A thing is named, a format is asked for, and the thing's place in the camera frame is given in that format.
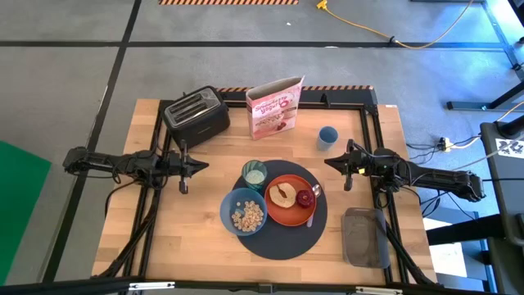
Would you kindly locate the grey translucent plastic bin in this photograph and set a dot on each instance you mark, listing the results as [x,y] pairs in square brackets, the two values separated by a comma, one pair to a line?
[364,237]

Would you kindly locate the green floor mat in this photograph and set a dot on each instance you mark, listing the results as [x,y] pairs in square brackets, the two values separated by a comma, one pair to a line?
[20,205]

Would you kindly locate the black aluminium table frame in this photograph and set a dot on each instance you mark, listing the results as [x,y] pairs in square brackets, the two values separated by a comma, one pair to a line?
[352,105]

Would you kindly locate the light blue bowl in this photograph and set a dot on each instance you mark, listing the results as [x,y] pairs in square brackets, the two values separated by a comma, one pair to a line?
[229,209]

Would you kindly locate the silver spoon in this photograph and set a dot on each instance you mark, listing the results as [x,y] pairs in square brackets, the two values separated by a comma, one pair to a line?
[316,190]

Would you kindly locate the red apple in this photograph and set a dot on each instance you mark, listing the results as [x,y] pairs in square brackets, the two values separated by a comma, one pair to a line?
[305,198]

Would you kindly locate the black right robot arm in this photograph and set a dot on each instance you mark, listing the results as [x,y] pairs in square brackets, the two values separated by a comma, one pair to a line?
[430,178]

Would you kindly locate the black cart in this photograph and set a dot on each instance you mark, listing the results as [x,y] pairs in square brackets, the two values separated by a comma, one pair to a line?
[505,196]

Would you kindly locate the toasted cereal loops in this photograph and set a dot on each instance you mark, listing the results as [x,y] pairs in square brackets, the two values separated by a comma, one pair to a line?
[247,217]

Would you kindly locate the white power strip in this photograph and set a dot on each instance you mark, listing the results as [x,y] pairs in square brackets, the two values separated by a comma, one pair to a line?
[443,144]

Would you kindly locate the black toaster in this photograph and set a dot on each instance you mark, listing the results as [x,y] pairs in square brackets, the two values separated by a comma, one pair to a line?
[196,119]

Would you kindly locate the bagel half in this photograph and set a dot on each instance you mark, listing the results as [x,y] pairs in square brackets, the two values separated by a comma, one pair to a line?
[282,196]

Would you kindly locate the pale blue mug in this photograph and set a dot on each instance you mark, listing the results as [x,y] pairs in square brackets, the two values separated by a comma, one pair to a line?
[327,139]

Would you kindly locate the pink cereal bag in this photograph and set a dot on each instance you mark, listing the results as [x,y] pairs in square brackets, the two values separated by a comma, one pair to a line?
[272,114]

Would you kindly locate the orange plate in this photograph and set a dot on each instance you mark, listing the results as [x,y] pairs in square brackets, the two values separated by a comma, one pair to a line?
[290,215]

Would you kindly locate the black floor stand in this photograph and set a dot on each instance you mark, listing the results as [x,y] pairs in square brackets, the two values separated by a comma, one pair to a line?
[503,45]

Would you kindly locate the teal drinking glass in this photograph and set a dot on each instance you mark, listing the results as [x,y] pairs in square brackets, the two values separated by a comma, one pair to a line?
[254,177]

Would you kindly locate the white paper number label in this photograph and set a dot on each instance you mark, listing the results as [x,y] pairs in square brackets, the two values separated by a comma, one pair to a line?
[509,147]

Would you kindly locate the dark round woven placemat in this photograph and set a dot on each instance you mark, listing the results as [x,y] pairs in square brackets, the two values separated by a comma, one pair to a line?
[278,241]

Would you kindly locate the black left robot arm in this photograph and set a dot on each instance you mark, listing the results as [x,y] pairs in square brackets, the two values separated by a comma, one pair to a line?
[123,164]

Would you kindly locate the silver flat frame plate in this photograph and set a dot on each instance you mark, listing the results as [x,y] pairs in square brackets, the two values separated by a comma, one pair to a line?
[151,285]
[378,290]

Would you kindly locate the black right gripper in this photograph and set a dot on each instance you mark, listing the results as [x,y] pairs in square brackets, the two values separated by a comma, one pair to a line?
[360,162]

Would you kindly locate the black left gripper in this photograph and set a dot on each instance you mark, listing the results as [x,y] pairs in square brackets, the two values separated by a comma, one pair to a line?
[174,164]

